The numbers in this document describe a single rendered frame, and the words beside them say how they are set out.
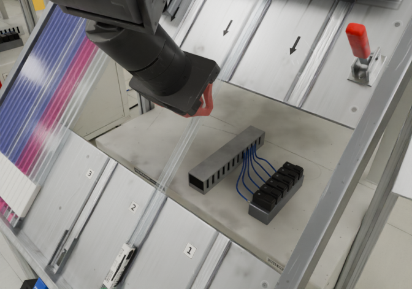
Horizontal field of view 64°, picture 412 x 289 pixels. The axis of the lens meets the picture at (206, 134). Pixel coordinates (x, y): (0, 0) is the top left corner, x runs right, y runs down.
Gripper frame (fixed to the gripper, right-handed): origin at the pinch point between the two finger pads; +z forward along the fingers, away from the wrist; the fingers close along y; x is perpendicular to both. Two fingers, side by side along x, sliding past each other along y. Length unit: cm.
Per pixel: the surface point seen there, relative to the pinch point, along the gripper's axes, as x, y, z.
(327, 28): -15.4, -10.7, -0.4
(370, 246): 4, -24, 47
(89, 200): 20.3, 11.6, 2.5
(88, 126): 16, 125, 89
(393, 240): -8, -29, 130
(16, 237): 32.0, 20.4, 1.3
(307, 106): -5.2, -12.9, 0.5
